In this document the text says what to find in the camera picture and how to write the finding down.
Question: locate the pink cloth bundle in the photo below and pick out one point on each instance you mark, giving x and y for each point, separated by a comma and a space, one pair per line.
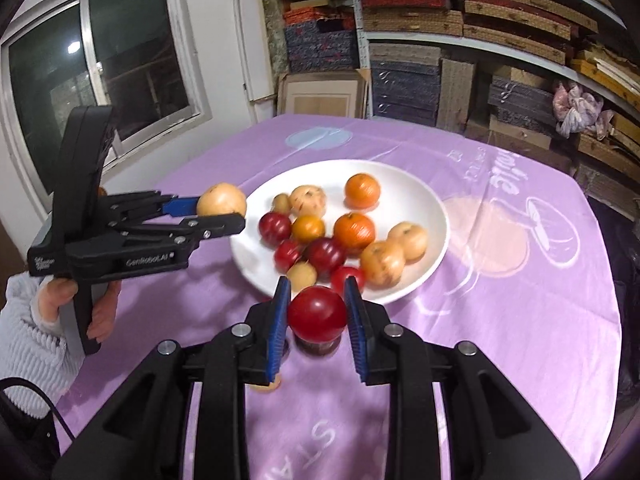
580, 107

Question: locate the stack of blue floral boxes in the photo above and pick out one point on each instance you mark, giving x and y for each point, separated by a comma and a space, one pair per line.
320, 47

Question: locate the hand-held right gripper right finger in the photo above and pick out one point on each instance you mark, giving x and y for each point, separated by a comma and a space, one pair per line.
356, 340

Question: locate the person's left forearm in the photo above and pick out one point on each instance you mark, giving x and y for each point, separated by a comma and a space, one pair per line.
25, 345

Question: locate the pale yellow pear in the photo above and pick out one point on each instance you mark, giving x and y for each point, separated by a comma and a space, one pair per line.
382, 262
407, 240
308, 200
222, 199
265, 386

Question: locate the yellow-orange round fruit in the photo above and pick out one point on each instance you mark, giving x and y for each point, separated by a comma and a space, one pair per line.
308, 228

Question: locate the orange-red patterned box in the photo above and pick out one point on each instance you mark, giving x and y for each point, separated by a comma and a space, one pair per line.
315, 14

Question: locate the white metal shelf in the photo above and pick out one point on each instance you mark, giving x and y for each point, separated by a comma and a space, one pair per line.
425, 36

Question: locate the dark red plum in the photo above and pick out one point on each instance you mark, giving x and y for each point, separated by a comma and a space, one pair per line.
326, 255

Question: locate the upright grey woven box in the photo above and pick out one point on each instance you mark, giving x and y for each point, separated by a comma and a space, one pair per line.
456, 95

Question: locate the purple printed tablecloth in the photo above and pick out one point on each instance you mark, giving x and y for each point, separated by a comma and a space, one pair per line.
500, 335

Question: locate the brown russet pear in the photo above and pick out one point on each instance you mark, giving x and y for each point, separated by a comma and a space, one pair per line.
301, 276

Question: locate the stack of woven tan boxes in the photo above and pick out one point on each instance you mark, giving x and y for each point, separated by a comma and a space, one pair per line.
500, 25

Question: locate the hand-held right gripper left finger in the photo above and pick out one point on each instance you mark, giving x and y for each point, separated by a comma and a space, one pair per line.
277, 340

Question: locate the orange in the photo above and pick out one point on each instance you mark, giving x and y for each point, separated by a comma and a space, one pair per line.
362, 190
354, 231

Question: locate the stack of dark blue boxes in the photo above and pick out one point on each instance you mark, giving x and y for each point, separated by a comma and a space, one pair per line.
405, 90

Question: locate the white plate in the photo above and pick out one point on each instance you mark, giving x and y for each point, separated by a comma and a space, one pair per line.
415, 200

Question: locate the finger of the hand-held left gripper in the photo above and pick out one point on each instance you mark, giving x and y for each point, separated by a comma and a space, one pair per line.
215, 225
182, 206

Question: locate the white panel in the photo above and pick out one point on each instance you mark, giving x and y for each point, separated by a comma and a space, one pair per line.
250, 45

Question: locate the stack of dark purple boxes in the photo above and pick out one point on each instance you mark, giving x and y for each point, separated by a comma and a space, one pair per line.
522, 97

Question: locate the person's left hand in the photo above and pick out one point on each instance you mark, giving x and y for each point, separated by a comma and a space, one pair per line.
107, 310

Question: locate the stack of yellow wooden boxes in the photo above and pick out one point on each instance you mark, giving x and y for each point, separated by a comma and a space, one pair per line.
610, 70

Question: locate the white framed window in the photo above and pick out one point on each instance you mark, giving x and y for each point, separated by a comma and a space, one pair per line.
135, 50

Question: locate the small brown pear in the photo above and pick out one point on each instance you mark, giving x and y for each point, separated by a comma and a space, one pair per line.
281, 203

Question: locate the green patterned board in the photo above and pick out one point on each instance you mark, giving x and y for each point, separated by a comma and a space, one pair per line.
272, 35

